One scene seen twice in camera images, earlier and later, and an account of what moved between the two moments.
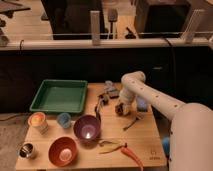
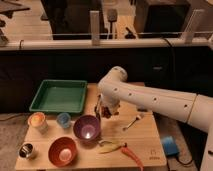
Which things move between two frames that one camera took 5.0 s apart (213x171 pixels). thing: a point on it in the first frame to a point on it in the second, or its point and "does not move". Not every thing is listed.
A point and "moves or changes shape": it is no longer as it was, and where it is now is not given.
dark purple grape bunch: [119, 109] moves or changes shape
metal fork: [137, 118] does not move
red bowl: [62, 151] does not move
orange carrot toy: [132, 155] does not move
